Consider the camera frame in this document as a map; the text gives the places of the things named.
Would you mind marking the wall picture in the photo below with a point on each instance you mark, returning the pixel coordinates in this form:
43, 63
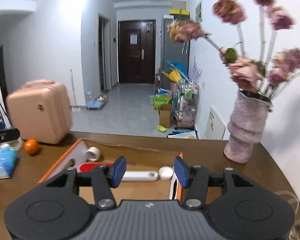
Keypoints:
199, 11

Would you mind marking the yellow box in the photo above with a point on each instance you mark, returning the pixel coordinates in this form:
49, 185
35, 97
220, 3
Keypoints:
180, 11

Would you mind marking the yellow-green dish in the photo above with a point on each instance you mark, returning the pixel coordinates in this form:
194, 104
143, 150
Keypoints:
161, 128

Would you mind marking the purple wall decoration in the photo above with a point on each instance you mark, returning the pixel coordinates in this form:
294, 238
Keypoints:
197, 70

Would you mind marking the blue yellow plastic bundle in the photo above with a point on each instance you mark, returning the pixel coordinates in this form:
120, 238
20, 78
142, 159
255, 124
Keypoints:
175, 71

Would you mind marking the dark brown entrance door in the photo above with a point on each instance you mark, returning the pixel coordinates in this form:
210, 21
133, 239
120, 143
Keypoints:
136, 55

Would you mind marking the white tape roll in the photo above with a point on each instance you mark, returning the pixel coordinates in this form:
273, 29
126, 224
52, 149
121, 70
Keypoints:
92, 153

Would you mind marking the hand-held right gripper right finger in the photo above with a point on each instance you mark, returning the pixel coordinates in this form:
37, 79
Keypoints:
181, 172

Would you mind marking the blue pet bed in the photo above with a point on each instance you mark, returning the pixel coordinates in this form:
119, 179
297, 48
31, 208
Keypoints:
95, 103

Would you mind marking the silver curled ribbon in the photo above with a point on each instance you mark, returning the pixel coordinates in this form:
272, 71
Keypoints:
293, 202

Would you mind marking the white round jar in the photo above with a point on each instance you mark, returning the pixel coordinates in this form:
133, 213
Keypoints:
165, 173

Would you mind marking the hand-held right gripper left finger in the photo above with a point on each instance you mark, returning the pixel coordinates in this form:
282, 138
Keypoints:
118, 171

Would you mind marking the orange cardboard box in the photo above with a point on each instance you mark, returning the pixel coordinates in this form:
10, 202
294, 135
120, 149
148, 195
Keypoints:
140, 160

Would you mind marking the red flat case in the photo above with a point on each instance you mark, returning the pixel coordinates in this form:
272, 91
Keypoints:
92, 167

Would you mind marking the grey refrigerator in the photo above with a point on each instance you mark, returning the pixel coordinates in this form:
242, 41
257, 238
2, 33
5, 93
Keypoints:
173, 50

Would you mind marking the green printed bag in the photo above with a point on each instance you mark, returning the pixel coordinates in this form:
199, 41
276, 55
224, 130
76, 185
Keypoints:
161, 101

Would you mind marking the blue tissue pack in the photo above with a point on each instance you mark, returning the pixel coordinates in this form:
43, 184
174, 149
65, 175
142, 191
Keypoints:
2, 162

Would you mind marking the brown cardboard carton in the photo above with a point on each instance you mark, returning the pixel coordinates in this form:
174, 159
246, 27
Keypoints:
165, 116

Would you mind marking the blue white paper bag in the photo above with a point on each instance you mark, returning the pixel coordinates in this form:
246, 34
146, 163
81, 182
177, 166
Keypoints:
182, 135

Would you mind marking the pink textured vase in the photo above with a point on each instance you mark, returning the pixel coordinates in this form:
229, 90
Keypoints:
245, 127

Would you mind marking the dried pink flowers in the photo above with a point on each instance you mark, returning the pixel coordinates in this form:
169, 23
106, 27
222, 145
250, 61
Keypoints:
242, 70

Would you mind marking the white flat case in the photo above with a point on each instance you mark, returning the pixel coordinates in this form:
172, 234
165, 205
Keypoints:
140, 176

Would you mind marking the white flat panel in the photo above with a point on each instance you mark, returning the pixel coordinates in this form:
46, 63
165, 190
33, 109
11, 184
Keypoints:
215, 125

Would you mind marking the pink suitcase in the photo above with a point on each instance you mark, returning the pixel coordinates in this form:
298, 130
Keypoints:
37, 110

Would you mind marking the orange fruit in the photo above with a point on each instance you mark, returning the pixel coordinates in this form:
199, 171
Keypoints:
31, 146

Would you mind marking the white broom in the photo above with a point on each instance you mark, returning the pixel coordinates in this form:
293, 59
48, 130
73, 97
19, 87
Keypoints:
75, 106

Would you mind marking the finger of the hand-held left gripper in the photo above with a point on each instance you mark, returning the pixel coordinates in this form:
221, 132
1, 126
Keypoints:
5, 134

